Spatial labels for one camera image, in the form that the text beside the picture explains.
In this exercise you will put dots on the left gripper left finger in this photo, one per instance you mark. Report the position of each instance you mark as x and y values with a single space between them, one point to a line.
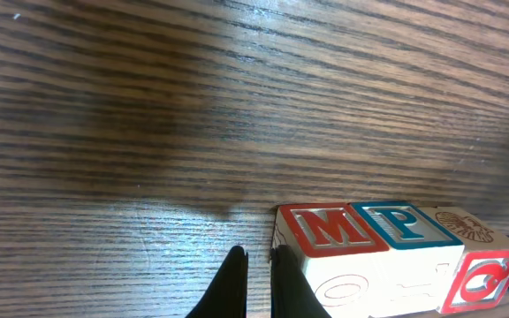
226 296

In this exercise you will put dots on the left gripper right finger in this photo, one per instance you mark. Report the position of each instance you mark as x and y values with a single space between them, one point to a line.
291 295

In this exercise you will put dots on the red O letter block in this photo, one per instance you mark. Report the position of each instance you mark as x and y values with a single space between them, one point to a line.
482 275

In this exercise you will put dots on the white patterned wooden block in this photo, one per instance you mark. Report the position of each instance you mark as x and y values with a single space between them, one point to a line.
336 251

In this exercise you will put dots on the blue P letter block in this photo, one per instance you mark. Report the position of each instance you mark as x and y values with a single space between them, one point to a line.
417 270

